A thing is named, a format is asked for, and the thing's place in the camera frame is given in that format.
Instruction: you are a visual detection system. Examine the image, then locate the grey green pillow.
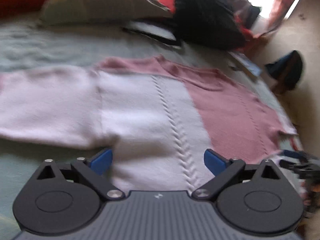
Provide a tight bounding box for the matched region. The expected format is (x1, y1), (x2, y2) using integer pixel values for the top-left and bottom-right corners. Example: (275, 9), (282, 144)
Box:
(40, 0), (172, 25)

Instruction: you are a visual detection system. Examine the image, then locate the black backpack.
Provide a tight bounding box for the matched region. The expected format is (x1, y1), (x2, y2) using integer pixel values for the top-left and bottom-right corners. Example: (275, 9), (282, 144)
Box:
(173, 0), (246, 50)

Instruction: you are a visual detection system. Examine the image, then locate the blue white book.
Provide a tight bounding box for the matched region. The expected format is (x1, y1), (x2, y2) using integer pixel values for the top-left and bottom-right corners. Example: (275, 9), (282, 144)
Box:
(228, 51), (262, 82)

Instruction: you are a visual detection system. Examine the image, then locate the pink and white sweater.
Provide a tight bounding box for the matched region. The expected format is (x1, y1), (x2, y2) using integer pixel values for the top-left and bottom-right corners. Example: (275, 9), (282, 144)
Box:
(1, 56), (296, 192)

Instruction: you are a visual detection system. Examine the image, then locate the green plaid bed blanket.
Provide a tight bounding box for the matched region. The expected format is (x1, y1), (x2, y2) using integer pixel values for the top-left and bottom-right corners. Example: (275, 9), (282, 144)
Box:
(1, 15), (288, 239)

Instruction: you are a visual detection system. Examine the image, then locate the wooden chair with clothes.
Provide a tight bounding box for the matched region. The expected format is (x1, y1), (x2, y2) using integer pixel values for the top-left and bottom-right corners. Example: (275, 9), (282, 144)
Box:
(265, 50), (304, 94)

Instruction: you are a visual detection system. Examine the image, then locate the red plaid curtain right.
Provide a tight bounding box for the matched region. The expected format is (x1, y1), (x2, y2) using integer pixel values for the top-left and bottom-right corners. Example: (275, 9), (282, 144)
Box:
(260, 0), (295, 36)

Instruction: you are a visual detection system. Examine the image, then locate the clothes rack with garments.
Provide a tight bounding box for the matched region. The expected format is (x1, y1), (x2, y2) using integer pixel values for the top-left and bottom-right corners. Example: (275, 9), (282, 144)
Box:
(229, 0), (262, 29)

